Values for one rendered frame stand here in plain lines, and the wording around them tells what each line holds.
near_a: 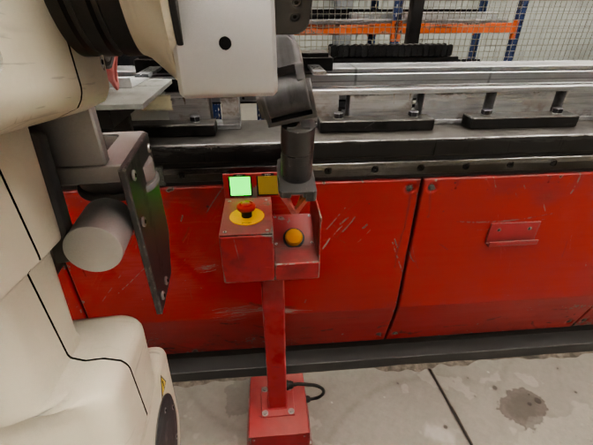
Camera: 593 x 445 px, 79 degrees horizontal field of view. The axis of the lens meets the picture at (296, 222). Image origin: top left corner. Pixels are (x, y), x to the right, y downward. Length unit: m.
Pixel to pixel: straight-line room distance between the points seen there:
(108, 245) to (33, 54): 0.17
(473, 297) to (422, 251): 0.29
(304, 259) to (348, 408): 0.73
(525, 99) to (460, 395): 0.97
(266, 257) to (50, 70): 0.58
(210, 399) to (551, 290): 1.20
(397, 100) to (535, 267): 0.70
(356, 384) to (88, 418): 1.16
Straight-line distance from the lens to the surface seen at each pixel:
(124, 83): 0.93
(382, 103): 1.04
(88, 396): 0.34
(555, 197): 1.25
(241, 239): 0.71
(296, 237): 0.79
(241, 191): 0.83
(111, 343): 0.38
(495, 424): 1.48
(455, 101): 1.12
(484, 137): 1.04
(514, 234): 1.24
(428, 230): 1.10
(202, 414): 1.39
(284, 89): 0.57
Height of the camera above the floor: 1.16
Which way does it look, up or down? 31 degrees down
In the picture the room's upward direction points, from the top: straight up
